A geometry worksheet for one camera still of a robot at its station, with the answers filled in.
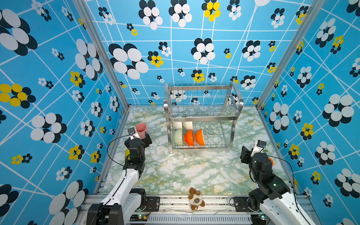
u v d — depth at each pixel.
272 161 0.87
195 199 0.73
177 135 0.87
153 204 0.73
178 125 0.94
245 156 0.68
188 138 0.87
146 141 0.75
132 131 0.70
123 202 0.46
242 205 0.72
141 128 0.96
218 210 0.72
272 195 0.52
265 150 0.92
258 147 0.64
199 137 0.87
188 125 0.95
